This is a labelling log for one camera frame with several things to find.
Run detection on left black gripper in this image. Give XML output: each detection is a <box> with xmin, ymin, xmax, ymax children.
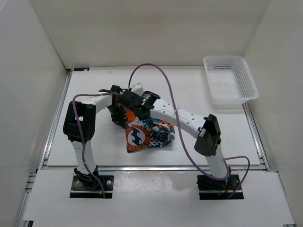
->
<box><xmin>107</xmin><ymin>105</ymin><xmax>127</xmax><ymax>128</ymax></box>

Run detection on colourful patterned shorts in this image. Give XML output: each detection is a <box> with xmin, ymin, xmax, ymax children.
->
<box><xmin>113</xmin><ymin>96</ymin><xmax>175</xmax><ymax>153</ymax></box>

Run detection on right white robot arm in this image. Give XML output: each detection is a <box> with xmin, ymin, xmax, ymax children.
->
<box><xmin>120</xmin><ymin>90</ymin><xmax>230</xmax><ymax>189</ymax></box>

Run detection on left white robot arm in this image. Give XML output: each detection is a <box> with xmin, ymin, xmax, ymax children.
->
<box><xmin>63</xmin><ymin>85</ymin><xmax>126</xmax><ymax>189</ymax></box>

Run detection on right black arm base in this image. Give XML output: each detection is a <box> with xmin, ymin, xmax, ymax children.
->
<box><xmin>196</xmin><ymin>174</ymin><xmax>244</xmax><ymax>201</ymax></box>

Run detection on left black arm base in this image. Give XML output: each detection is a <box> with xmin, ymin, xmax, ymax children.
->
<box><xmin>70</xmin><ymin>168</ymin><xmax>114</xmax><ymax>199</ymax></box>

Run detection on small black corner label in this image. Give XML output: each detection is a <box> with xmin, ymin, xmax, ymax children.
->
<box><xmin>73</xmin><ymin>67</ymin><xmax>90</xmax><ymax>71</ymax></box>

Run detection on white perforated plastic basket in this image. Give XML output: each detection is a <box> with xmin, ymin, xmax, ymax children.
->
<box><xmin>203</xmin><ymin>55</ymin><xmax>259</xmax><ymax>109</ymax></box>

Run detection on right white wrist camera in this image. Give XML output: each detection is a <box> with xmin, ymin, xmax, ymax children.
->
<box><xmin>129</xmin><ymin>83</ymin><xmax>144</xmax><ymax>96</ymax></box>

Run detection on left aluminium side rail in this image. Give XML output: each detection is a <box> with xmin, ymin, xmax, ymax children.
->
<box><xmin>25</xmin><ymin>69</ymin><xmax>73</xmax><ymax>194</ymax></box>

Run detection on aluminium side rail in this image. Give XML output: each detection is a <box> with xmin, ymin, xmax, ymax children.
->
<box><xmin>25</xmin><ymin>69</ymin><xmax>73</xmax><ymax>194</ymax></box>
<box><xmin>242</xmin><ymin>102</ymin><xmax>272</xmax><ymax>172</ymax></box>

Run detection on aluminium front rail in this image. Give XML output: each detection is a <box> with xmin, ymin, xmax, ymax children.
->
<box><xmin>42</xmin><ymin>164</ymin><xmax>268</xmax><ymax>172</ymax></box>

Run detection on right aluminium side rail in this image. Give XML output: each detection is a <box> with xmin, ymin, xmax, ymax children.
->
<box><xmin>242</xmin><ymin>102</ymin><xmax>272</xmax><ymax>172</ymax></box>

